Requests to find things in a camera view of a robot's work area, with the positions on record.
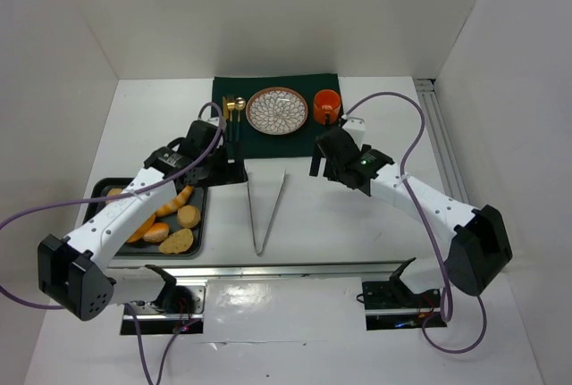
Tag small round bun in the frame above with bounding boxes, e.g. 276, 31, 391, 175
177, 205, 201, 229

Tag large round twisted bread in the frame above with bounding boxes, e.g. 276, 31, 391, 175
107, 188, 156, 244

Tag metal tongs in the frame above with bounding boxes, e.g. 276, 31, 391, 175
246, 169, 287, 257

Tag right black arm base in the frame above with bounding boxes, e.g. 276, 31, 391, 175
356, 258, 446, 331

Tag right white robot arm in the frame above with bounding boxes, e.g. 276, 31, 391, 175
310, 119, 512, 297

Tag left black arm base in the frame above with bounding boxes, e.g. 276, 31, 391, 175
115, 265, 206, 336

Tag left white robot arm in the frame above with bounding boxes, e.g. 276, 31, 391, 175
38, 120, 248, 322

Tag striped long bread roll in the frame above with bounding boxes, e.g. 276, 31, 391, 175
156, 186, 193, 217

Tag flat seeded bread slice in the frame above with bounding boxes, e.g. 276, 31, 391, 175
158, 229, 194, 255

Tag oval glazed bread roll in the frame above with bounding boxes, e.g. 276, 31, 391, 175
142, 222, 170, 244

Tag dark green placemat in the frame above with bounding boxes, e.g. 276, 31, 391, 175
212, 73, 341, 159

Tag gold knife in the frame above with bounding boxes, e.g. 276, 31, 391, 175
223, 96, 229, 141

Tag orange mug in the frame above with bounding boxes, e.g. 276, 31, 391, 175
313, 89, 341, 126

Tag gold fork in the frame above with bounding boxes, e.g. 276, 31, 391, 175
227, 95, 236, 141

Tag floral patterned plate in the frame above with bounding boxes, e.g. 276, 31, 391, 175
246, 87, 308, 136

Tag gold spoon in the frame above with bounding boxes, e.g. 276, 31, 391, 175
235, 97, 247, 141

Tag black baking tray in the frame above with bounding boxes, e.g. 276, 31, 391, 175
83, 177, 207, 258

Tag aluminium corner frame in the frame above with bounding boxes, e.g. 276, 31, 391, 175
414, 79, 470, 204

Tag aluminium rail bar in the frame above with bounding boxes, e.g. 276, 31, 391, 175
106, 259, 419, 280

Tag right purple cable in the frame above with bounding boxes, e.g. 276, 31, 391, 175
341, 91, 488, 354

